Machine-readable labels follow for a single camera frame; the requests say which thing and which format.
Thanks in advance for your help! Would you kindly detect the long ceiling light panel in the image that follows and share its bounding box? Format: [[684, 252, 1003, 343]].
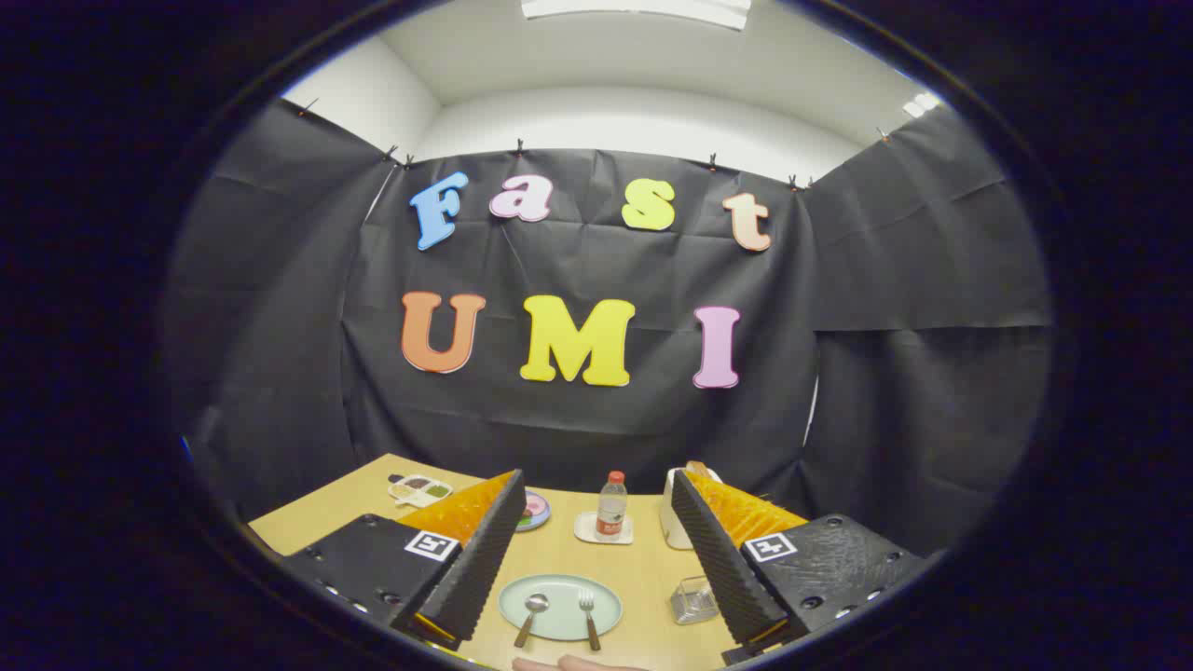
[[521, 0, 752, 31]]

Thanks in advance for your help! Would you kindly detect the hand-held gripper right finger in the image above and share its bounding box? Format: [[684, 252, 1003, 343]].
[[669, 469, 935, 666]]

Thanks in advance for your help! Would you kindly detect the row of small cloth clips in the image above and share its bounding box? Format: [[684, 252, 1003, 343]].
[[298, 97, 892, 192]]

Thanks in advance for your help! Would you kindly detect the white toaster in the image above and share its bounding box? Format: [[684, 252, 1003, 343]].
[[659, 463, 723, 551]]

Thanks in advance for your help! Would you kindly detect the wooden handled metal spoon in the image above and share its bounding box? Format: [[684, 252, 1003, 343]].
[[514, 594, 550, 650]]

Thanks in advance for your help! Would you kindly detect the black backdrop cloth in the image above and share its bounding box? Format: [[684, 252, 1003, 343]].
[[163, 98, 1054, 560]]

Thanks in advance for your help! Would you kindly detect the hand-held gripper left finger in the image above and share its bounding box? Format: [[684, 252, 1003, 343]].
[[278, 469, 528, 651]]

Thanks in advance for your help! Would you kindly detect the blue rimmed colourful plate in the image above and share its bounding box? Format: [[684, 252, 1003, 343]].
[[515, 489, 552, 533]]

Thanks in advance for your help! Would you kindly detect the square metal drain basket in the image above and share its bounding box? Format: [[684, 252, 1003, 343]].
[[670, 576, 720, 625]]

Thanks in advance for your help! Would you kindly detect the small white divided sauce dish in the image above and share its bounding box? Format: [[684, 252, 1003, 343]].
[[388, 473, 455, 509]]

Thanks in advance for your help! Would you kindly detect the pale green plate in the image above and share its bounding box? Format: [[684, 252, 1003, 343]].
[[499, 573, 624, 642]]

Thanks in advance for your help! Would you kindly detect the small white square tray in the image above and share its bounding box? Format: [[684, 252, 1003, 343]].
[[574, 511, 635, 545]]

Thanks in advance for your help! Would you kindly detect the clear red capped water bottle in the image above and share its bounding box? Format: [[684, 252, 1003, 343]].
[[596, 471, 629, 539]]

